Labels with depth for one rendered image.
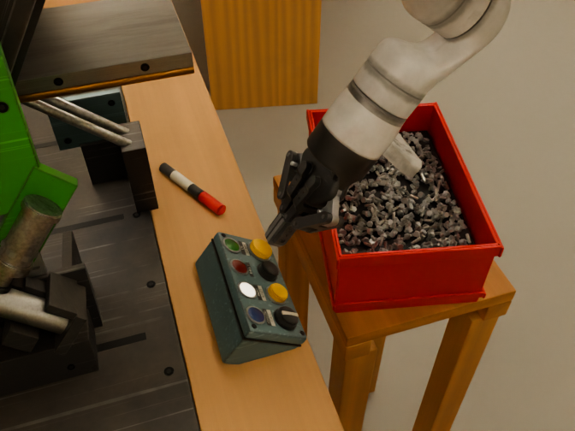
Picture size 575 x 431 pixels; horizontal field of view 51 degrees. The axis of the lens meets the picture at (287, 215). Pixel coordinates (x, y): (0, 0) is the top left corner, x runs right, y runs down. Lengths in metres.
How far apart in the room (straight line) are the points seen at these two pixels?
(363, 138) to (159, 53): 0.25
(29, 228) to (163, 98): 0.50
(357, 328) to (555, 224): 1.49
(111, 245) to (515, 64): 2.45
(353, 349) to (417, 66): 0.41
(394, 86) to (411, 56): 0.03
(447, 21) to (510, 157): 1.87
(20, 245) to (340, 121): 0.33
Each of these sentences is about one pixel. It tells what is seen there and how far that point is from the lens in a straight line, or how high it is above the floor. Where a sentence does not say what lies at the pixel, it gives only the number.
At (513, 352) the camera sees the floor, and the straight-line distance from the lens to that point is 1.86.
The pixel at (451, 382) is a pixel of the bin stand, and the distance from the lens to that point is 1.10.
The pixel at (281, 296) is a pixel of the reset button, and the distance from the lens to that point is 0.69.
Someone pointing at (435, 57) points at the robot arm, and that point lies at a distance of 0.63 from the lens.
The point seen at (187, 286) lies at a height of 0.90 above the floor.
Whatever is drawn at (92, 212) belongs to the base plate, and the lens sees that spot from 0.87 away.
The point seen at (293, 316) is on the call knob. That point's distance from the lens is 0.67.
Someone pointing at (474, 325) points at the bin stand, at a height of 0.73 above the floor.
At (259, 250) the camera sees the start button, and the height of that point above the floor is 0.94.
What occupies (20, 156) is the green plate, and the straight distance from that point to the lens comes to 0.62.
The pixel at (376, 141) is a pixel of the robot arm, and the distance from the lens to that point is 0.62.
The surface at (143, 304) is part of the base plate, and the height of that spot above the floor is 0.90.
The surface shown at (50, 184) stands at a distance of 0.62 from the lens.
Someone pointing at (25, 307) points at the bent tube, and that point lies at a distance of 0.66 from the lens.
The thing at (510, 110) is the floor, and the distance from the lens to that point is 2.70.
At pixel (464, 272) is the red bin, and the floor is 0.87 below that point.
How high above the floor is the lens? 1.49
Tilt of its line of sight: 46 degrees down
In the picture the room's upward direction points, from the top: straight up
